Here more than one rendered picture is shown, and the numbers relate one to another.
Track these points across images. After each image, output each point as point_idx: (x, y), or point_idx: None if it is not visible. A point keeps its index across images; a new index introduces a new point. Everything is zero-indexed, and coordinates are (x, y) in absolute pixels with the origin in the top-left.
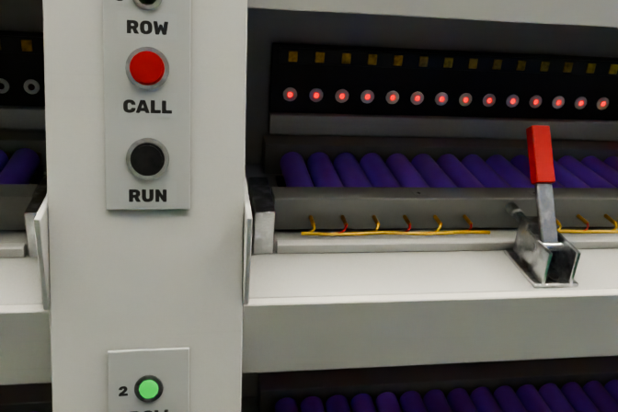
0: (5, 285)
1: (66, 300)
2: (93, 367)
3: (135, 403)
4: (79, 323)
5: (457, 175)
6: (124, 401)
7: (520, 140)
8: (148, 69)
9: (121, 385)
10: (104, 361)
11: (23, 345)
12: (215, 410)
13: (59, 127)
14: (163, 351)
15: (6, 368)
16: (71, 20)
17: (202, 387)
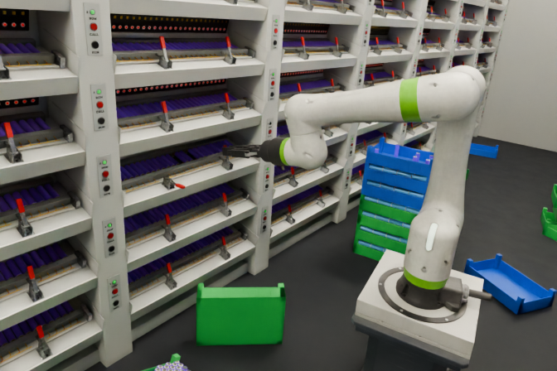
0: (251, 160)
1: (261, 160)
2: (263, 167)
3: (266, 171)
4: (262, 162)
5: (278, 132)
6: (265, 171)
7: (280, 122)
8: (270, 132)
9: (265, 169)
10: (263, 166)
11: (256, 166)
12: (272, 170)
13: (262, 140)
14: (268, 164)
15: (254, 170)
16: (263, 127)
17: (271, 167)
